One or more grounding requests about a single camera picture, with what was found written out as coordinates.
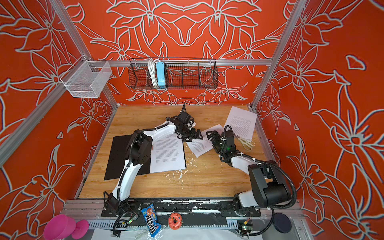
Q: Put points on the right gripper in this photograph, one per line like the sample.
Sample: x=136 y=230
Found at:
x=214 y=141

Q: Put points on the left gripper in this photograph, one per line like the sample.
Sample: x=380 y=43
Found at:
x=192 y=136

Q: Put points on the paper sheet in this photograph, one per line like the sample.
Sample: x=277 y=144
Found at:
x=200 y=147
x=242 y=122
x=167 y=155

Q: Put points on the grey clip folder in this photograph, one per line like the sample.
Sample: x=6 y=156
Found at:
x=116 y=160

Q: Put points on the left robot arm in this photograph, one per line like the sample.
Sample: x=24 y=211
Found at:
x=139 y=151

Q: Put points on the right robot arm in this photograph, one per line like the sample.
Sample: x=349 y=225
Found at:
x=271 y=187

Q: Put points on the blue white box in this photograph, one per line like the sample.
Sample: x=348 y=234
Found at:
x=160 y=67

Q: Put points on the red toy wheel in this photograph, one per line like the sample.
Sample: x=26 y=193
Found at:
x=175 y=221

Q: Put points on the small green circuit board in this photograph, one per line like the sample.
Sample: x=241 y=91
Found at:
x=246 y=228

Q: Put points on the blue candy bag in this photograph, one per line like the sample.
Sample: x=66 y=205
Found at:
x=150 y=216

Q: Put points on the dark round disc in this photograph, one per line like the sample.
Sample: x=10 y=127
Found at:
x=282 y=223

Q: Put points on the clear plastic bin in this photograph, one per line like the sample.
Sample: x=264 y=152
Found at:
x=82 y=80

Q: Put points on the pink dumbbell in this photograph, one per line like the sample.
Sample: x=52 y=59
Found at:
x=62 y=226

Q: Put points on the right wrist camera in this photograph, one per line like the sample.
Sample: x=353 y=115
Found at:
x=230 y=141

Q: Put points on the white handled scissors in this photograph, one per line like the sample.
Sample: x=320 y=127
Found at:
x=247 y=144

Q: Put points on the black wire basket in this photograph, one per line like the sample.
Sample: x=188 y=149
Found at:
x=180 y=73

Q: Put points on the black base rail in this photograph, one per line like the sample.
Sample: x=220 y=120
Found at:
x=166 y=206

